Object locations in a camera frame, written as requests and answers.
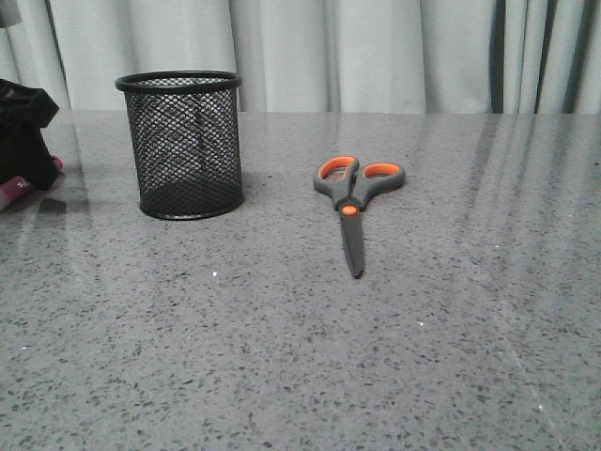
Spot pink highlighter pen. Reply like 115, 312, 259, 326
1, 155, 63, 210

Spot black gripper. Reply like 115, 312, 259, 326
0, 79, 59, 191

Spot grey orange scissors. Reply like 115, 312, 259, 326
314, 156, 406, 278

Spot black mesh pen bin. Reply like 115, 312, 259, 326
115, 70, 244, 220

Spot white curtain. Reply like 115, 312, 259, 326
1, 0, 600, 114

